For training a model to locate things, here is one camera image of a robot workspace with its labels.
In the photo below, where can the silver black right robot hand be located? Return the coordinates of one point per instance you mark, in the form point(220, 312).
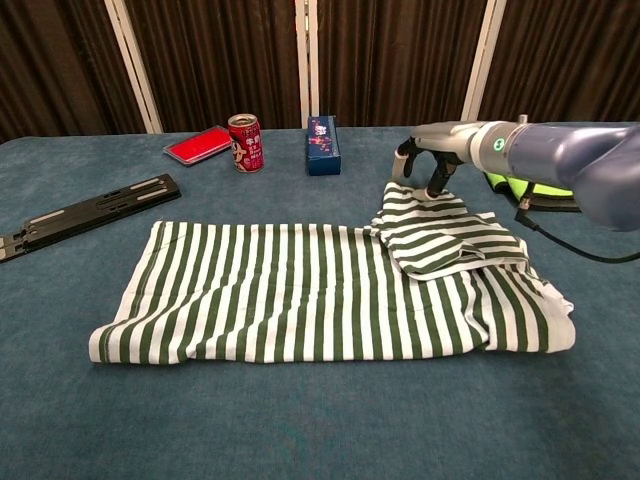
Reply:
point(445, 140)

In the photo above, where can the green white striped T-shirt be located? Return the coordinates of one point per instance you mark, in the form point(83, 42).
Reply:
point(300, 290)

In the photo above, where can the dark pleated partition panel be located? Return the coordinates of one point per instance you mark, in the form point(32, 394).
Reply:
point(400, 60)
point(215, 60)
point(50, 60)
point(565, 60)

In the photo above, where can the green microfiber cloth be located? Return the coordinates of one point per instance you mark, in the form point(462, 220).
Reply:
point(545, 191)

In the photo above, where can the blue rectangular carton box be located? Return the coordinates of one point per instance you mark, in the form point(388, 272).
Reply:
point(324, 150)

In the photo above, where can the red drink can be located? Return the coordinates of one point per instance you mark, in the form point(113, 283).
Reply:
point(246, 147)

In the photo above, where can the red flat plastic case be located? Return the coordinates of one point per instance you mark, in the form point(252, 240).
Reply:
point(192, 147)

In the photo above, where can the black folding laptop stand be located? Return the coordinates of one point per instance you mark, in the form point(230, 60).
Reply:
point(90, 207)

